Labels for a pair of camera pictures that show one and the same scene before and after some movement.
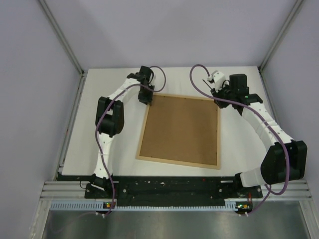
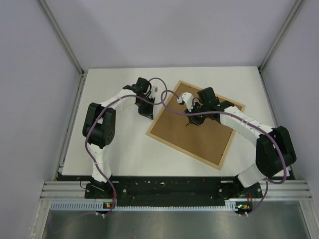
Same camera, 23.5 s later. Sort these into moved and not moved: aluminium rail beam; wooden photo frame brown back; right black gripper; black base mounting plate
Moved: right black gripper; wooden photo frame brown back
Not moved: black base mounting plate; aluminium rail beam
